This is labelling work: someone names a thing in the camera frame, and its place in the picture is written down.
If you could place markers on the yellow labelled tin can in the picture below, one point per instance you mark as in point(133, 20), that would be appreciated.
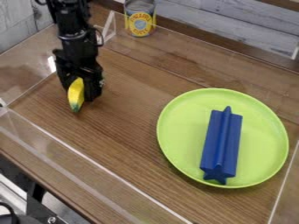
point(139, 17)

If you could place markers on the yellow toy banana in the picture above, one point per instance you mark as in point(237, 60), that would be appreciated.
point(76, 95)

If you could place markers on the black metal bracket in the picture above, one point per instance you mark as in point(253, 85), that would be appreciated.
point(36, 209)

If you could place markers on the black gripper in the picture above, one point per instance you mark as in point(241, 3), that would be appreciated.
point(76, 61)

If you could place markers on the green round plate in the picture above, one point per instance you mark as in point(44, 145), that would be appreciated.
point(181, 128)

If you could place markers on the clear acrylic tray enclosure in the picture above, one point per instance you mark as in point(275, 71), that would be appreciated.
point(96, 157)

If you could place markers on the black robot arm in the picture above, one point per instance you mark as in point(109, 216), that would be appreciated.
point(71, 16)

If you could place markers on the blue star-shaped block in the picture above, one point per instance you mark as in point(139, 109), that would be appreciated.
point(220, 149)

